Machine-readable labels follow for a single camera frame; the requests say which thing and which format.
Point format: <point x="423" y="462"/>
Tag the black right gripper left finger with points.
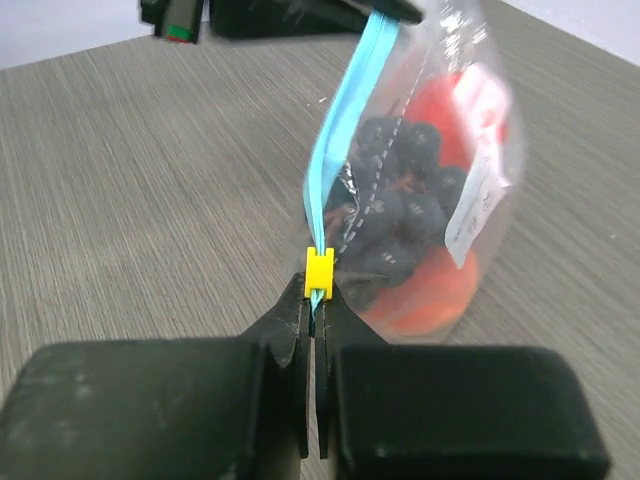
<point x="189" y="408"/>

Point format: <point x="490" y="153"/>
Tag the red fake pepper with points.
<point x="451" y="119"/>

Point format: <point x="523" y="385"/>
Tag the dark fake grape bunch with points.
<point x="381" y="224"/>

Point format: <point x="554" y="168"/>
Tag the orange fake peach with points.
<point x="431" y="300"/>

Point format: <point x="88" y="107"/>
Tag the clear zip top bag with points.
<point x="388" y="61"/>

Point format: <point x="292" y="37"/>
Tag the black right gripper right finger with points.
<point x="388" y="411"/>

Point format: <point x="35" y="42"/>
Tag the yellow zipper slider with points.
<point x="319" y="275"/>

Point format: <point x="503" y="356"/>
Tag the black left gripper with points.
<point x="179" y="21"/>

